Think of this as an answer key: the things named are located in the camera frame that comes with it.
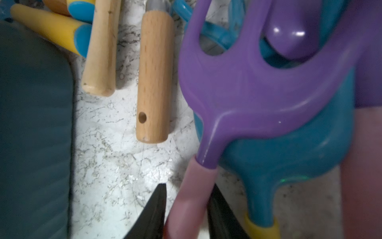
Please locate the teal plastic storage box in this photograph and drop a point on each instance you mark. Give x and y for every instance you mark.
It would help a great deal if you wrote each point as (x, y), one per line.
(36, 136)

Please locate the lime rake light wood handle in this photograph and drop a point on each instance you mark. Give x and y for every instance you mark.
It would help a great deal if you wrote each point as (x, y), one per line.
(155, 73)

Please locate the purple rake pink handle back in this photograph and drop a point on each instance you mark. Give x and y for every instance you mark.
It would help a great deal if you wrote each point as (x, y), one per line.
(296, 30)

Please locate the green rake pale wood handle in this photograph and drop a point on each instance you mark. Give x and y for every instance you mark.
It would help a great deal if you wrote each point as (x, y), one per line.
(100, 68)

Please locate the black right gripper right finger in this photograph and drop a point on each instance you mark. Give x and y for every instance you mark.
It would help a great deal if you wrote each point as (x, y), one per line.
(222, 222)

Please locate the blue fork rake yellow handle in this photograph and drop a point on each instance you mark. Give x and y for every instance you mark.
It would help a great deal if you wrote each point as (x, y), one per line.
(82, 10)

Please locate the purple rake pink handle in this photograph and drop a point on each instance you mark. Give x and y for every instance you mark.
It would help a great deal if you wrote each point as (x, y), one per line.
(238, 95)
(296, 30)

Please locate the lime trowel brown wood handle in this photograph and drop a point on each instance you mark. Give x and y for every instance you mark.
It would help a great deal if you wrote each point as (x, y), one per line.
(57, 6)

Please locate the purple rake pink handle front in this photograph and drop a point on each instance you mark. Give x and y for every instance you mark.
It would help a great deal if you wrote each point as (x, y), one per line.
(238, 95)

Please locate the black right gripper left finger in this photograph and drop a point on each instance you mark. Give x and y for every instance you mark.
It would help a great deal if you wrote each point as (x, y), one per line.
(150, 223)

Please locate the blue rake yellow handle lower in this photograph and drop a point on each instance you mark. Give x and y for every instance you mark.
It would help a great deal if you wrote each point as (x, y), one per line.
(70, 34)

